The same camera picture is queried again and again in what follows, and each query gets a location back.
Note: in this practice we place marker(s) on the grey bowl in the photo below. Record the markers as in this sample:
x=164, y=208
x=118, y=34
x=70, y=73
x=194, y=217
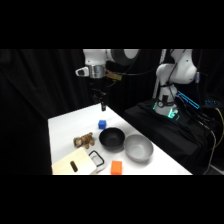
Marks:
x=138, y=148

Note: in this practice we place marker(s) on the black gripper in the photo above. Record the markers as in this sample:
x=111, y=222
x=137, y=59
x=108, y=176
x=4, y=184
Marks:
x=98, y=94

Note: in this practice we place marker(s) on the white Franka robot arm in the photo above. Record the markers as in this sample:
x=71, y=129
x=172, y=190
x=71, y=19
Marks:
x=180, y=70

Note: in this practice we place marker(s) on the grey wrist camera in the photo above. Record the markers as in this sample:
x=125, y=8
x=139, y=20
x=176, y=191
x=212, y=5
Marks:
x=82, y=71

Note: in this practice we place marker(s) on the blue cube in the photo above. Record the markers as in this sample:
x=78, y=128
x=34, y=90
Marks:
x=102, y=124

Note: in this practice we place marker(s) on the light wooden cutting board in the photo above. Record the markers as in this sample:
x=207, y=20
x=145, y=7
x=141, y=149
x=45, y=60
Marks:
x=71, y=160

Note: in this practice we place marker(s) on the black curtain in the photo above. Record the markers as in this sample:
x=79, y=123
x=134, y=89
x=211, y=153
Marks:
x=30, y=100

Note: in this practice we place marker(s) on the black cloth covered stand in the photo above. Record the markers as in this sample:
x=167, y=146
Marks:
x=166, y=136

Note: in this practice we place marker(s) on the brown tiger plush toy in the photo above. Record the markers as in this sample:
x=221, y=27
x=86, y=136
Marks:
x=85, y=140

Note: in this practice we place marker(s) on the orange cube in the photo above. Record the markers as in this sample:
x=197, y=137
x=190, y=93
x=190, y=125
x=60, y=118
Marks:
x=116, y=167

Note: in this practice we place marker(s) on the black bowl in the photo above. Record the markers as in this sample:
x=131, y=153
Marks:
x=112, y=138

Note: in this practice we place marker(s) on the blue lit control box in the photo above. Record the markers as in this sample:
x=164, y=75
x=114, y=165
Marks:
x=188, y=100

